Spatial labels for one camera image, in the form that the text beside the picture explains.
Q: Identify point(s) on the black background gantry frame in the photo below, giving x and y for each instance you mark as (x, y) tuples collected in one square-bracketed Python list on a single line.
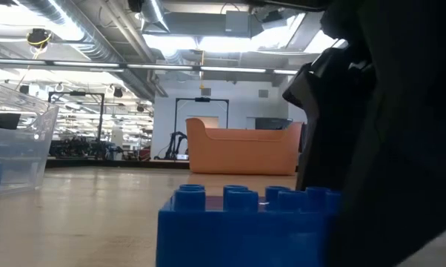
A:
[(202, 99), (76, 93)]

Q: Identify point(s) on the clear plastic bin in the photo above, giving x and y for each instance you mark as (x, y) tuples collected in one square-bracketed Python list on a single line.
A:
[(19, 155)]

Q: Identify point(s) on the silver ventilation duct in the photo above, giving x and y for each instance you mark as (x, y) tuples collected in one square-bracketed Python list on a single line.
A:
[(93, 41)]

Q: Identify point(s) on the grey ceiling box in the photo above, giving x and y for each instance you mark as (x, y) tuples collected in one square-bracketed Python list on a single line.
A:
[(237, 23)]

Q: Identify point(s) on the black background robot arm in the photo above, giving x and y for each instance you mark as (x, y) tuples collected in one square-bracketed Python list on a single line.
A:
[(173, 142)]

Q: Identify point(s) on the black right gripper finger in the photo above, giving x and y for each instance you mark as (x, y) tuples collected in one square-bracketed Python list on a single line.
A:
[(326, 141), (401, 167)]

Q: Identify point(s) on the black screen behind bin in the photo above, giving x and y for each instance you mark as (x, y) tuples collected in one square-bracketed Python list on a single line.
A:
[(2, 121)]

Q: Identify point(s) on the long ceiling light strip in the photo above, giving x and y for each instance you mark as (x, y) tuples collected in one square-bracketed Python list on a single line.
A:
[(152, 67)]

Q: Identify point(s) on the blue studded toy brick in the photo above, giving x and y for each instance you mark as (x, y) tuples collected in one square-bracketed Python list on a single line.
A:
[(226, 237)]

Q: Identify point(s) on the orange plastic bin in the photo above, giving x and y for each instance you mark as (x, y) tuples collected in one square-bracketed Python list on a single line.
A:
[(241, 155)]

